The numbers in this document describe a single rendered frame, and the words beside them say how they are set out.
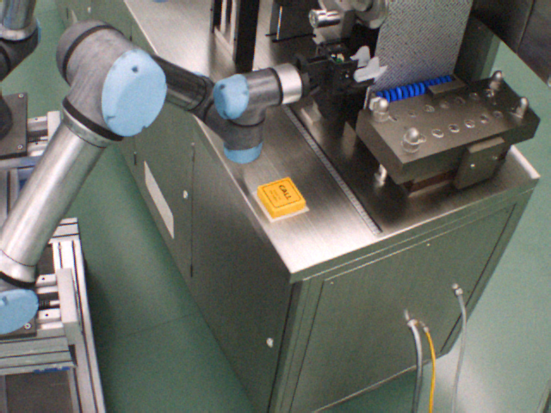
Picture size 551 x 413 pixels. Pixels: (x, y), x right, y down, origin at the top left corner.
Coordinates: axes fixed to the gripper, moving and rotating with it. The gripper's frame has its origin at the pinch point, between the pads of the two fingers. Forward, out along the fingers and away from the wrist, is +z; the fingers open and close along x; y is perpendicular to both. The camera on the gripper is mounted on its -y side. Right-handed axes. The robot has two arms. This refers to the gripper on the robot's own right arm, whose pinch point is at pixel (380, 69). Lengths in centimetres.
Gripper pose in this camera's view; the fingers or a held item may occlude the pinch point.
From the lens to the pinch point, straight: 151.4
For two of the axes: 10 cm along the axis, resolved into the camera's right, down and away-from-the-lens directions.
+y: 0.9, -6.6, -7.5
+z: 8.9, -2.9, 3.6
